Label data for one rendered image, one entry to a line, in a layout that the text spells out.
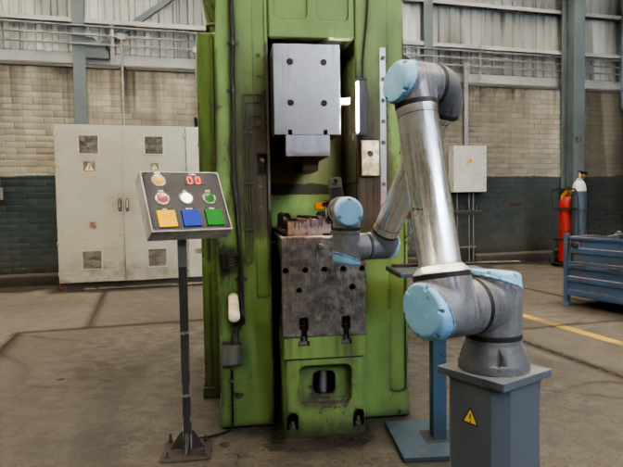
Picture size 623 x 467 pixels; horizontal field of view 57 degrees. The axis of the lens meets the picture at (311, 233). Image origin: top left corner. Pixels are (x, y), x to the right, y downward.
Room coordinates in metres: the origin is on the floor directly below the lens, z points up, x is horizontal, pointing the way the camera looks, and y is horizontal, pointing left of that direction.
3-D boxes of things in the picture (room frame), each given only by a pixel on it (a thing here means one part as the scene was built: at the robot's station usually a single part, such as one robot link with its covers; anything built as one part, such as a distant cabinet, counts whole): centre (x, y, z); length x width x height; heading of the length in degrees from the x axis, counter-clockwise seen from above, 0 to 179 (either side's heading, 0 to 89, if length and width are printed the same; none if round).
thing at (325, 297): (2.80, -0.01, 0.69); 0.56 x 0.38 x 0.45; 8
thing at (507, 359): (1.56, -0.50, 0.65); 0.19 x 0.19 x 0.10
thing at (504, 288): (1.56, -0.49, 0.79); 0.17 x 0.15 x 0.18; 121
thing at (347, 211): (1.86, -0.11, 1.03); 0.12 x 0.09 x 0.10; 7
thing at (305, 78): (2.79, 0.00, 1.56); 0.42 x 0.39 x 0.40; 8
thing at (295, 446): (2.53, 0.00, 0.01); 0.58 x 0.39 x 0.01; 98
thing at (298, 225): (2.79, 0.04, 0.96); 0.42 x 0.20 x 0.09; 8
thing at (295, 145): (2.79, 0.04, 1.32); 0.42 x 0.20 x 0.10; 8
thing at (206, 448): (2.42, 0.55, 0.05); 0.22 x 0.22 x 0.09; 8
